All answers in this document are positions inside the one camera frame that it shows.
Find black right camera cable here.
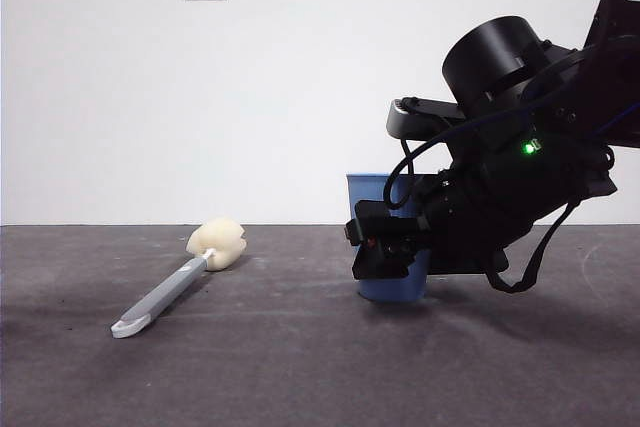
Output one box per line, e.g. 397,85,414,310
382,95,601,210

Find blue ribbed plastic cup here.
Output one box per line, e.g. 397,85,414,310
346,173,434,304

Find grey-handled sponge cup brush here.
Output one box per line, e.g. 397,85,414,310
109,216,247,340

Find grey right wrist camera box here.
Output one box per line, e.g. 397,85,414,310
385,96,469,141

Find black cable loop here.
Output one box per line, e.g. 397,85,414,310
485,199,575,294

